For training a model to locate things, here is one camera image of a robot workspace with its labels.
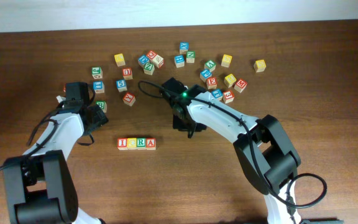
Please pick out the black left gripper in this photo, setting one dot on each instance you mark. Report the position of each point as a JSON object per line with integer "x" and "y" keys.
{"x": 99, "y": 119}

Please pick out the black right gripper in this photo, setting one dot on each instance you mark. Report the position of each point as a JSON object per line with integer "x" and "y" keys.
{"x": 177, "y": 123}

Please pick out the green B block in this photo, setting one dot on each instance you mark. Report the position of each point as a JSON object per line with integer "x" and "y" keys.
{"x": 102, "y": 105}

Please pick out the red number block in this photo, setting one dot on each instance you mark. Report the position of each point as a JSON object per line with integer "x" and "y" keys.
{"x": 122, "y": 143}

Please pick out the red A block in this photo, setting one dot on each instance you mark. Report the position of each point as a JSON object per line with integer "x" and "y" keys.
{"x": 151, "y": 144}

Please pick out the yellow block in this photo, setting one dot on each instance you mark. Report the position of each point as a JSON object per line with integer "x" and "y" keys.
{"x": 119, "y": 59}
{"x": 226, "y": 60}
{"x": 259, "y": 65}
{"x": 230, "y": 80}
{"x": 131, "y": 143}

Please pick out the green R block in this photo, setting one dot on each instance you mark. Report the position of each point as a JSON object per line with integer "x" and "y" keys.
{"x": 141, "y": 144}

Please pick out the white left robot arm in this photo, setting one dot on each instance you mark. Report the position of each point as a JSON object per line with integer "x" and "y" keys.
{"x": 38, "y": 184}

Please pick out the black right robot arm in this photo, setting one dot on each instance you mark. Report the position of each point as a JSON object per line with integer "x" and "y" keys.
{"x": 267, "y": 157}

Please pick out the blue I block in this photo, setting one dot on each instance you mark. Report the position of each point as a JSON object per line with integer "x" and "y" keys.
{"x": 98, "y": 87}

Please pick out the red K block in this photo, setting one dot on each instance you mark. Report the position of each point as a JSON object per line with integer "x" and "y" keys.
{"x": 129, "y": 99}

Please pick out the blue 5 block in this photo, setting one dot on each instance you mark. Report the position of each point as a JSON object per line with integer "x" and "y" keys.
{"x": 121, "y": 85}

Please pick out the blue T block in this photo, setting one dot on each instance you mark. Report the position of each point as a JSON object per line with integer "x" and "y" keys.
{"x": 217, "y": 94}

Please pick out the green J block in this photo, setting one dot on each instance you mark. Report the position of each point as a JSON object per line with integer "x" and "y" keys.
{"x": 97, "y": 72}

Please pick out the red E block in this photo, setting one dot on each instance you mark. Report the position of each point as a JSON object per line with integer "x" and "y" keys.
{"x": 211, "y": 83}

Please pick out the red 3 block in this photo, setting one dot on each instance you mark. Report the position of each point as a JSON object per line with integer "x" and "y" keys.
{"x": 228, "y": 96}

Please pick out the red U block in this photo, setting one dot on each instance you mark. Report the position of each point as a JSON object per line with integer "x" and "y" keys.
{"x": 127, "y": 73}

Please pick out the blue P block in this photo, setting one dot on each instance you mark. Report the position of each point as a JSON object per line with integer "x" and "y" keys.
{"x": 205, "y": 74}

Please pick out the green V block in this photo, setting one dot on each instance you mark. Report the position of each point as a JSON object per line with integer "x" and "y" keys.
{"x": 210, "y": 65}

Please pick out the blue H block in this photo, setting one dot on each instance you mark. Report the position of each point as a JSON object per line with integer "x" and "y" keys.
{"x": 179, "y": 61}

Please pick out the red M block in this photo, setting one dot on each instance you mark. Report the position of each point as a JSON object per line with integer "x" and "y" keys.
{"x": 240, "y": 85}

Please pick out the green Z block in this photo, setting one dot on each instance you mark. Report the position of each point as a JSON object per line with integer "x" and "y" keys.
{"x": 149, "y": 68}

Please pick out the tilted red-edged block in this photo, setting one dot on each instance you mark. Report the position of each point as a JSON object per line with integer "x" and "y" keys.
{"x": 158, "y": 61}

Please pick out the blue D block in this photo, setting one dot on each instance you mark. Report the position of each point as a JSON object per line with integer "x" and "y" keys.
{"x": 142, "y": 60}

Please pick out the blue X block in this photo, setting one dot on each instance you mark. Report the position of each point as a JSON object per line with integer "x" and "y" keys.
{"x": 184, "y": 47}

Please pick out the red C block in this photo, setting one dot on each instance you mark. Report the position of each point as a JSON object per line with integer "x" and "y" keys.
{"x": 151, "y": 55}

